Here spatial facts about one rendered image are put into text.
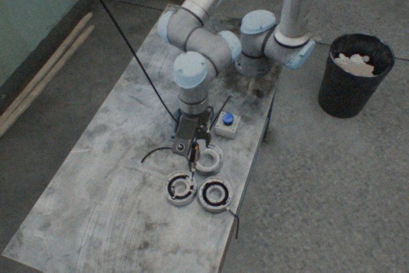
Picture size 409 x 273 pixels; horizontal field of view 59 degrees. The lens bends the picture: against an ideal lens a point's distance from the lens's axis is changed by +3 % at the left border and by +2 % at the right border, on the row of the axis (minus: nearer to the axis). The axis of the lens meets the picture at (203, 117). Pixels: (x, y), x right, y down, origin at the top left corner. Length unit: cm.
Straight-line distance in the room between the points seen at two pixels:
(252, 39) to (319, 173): 108
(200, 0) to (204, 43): 12
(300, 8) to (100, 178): 82
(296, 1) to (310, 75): 148
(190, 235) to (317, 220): 105
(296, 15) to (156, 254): 81
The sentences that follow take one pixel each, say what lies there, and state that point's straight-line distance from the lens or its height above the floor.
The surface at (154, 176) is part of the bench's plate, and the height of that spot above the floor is 80.
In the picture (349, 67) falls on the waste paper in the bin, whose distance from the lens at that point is 218.
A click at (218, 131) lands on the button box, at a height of 82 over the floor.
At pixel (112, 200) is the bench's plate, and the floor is 80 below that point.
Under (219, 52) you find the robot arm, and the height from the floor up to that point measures 126.
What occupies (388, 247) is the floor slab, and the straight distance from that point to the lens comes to 209.
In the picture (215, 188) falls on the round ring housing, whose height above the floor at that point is 82.
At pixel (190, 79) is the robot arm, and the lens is 78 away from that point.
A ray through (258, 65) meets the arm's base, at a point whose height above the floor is 86.
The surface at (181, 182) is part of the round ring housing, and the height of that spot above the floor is 82.
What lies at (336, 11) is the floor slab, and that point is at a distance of 310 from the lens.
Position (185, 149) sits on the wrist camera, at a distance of 91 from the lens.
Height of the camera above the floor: 185
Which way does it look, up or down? 55 degrees down
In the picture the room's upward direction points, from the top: 4 degrees counter-clockwise
